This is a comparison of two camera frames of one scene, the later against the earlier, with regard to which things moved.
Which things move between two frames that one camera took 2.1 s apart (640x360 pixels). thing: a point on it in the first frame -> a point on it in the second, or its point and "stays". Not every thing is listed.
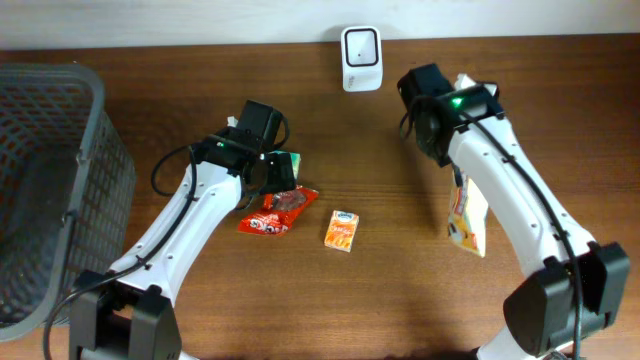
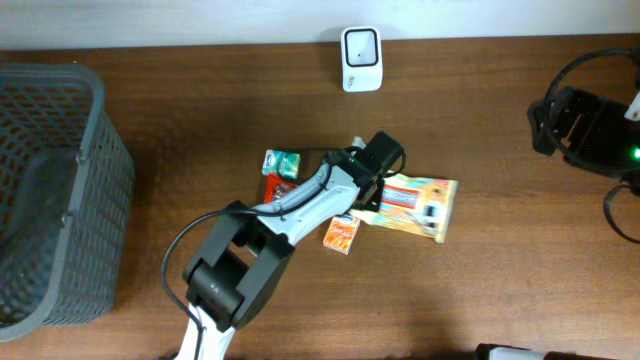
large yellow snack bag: x=468 y=218 -> x=422 y=205
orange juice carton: x=341 y=230 stays
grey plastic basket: x=67 y=189 stays
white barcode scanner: x=362 y=60 stays
